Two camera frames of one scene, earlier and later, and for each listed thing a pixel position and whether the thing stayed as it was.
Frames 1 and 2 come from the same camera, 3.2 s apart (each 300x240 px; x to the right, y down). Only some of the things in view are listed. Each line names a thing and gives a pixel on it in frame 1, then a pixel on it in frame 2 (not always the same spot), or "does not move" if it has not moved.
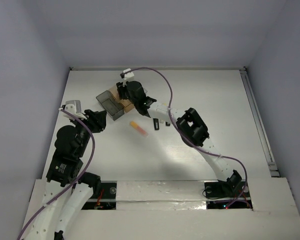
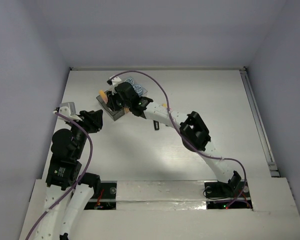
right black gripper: (121, 89) → (111, 103)
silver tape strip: (160, 195) does not move
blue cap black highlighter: (156, 125) does not move
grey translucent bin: (114, 108) does not move
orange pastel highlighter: (144, 133) → (103, 95)
